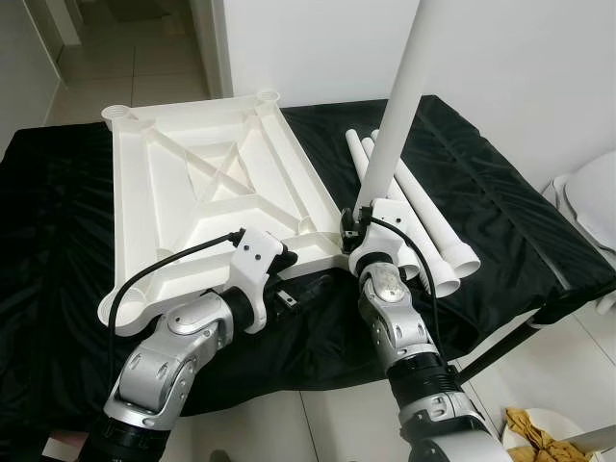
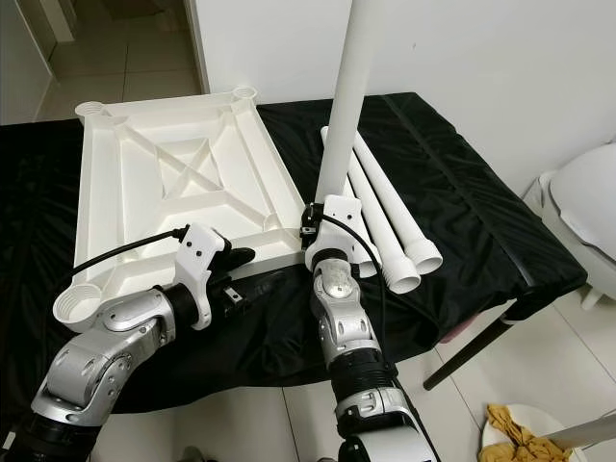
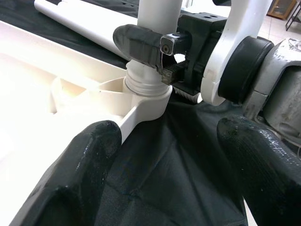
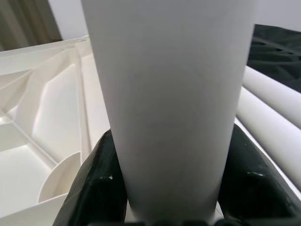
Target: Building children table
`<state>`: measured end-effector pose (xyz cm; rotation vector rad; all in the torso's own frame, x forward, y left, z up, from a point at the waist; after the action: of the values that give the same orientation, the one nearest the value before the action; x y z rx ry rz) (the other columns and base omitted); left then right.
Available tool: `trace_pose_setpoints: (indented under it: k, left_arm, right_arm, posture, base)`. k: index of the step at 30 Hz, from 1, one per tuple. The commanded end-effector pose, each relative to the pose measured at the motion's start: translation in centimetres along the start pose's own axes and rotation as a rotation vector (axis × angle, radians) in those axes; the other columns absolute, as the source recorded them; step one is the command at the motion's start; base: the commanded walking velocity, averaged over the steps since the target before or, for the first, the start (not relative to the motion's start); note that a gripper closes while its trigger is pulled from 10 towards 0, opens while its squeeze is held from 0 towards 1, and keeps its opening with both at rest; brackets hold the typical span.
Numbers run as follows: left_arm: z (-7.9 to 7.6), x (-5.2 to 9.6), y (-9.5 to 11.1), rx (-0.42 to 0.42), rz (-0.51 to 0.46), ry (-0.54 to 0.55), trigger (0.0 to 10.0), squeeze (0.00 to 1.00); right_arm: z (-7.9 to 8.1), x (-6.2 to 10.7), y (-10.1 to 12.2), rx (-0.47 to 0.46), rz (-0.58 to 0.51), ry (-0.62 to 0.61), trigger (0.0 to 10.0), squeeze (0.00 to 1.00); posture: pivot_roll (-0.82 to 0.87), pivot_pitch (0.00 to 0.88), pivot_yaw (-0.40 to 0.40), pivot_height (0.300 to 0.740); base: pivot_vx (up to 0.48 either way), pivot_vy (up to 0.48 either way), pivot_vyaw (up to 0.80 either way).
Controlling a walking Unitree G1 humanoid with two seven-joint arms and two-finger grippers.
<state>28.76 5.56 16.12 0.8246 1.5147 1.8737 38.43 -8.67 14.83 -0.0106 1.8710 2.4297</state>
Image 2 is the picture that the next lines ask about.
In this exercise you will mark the black metal table leg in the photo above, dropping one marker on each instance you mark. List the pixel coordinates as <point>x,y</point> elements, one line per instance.
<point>472,351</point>

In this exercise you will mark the white round plate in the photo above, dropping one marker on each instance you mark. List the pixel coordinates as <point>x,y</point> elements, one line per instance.
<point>570,423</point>

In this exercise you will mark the white plastic table leg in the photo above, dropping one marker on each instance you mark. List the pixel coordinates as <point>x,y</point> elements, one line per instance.
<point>390,250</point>
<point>346,96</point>
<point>404,217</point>
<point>351,217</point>

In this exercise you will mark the white plastic table top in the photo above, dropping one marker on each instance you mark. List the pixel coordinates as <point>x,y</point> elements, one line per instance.
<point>164,183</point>

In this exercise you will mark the white door frame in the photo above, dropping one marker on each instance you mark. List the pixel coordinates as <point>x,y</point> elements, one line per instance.
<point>195,43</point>

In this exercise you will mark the yellow crumpled cloth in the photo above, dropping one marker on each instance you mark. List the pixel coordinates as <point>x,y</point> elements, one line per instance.
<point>525,433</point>

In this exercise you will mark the black table cloth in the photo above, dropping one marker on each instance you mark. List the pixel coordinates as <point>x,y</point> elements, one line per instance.
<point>500,183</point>

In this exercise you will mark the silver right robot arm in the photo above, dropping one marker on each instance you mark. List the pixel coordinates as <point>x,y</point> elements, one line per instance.
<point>342,308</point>

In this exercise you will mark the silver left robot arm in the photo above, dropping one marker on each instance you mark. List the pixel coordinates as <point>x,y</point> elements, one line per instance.
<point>106,361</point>

